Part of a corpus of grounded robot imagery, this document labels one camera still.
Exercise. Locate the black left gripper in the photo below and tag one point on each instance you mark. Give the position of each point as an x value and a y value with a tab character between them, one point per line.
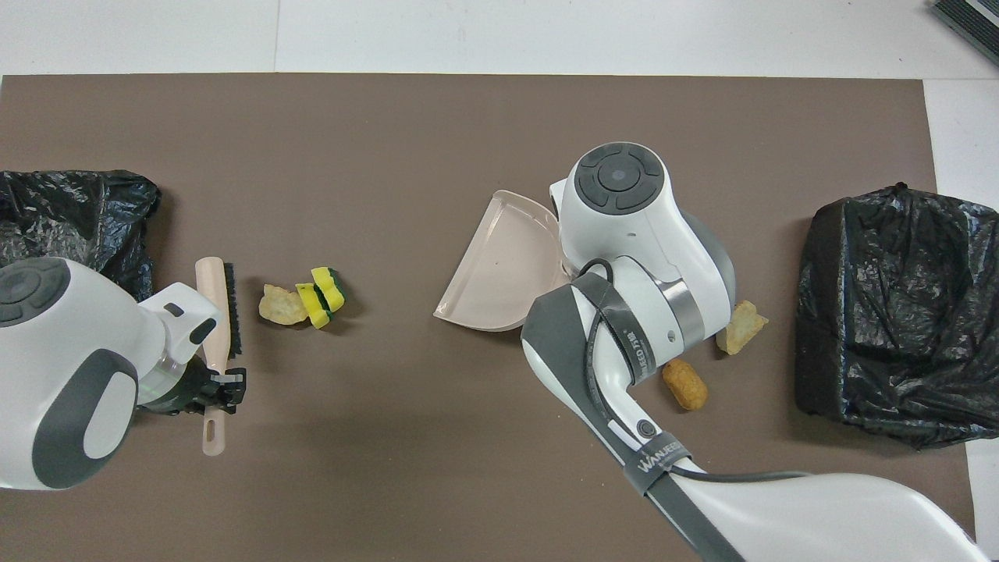
179	390

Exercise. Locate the beige brush with black bristles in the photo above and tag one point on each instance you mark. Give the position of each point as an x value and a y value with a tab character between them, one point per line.
212	312

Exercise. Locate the bread piece with orange crust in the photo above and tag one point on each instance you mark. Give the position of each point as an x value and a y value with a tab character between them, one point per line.
279	306

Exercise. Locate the beige plastic dustpan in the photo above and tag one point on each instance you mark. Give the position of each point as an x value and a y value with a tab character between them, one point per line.
499	273

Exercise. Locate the brown croquette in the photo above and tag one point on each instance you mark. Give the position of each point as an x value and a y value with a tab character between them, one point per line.
685	384

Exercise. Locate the beige bread chunk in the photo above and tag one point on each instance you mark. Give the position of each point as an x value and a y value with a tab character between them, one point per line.
745	328

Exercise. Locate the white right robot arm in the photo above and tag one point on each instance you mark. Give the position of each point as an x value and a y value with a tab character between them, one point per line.
632	234

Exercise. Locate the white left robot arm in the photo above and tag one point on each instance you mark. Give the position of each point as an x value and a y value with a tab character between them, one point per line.
70	336

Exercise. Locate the bin with black trash bag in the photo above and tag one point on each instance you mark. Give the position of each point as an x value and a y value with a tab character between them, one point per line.
897	312
78	211

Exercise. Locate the brown table mat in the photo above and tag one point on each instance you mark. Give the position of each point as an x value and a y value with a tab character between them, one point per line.
351	468

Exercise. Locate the grey ribbed device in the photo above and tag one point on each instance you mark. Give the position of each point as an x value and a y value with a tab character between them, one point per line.
972	19

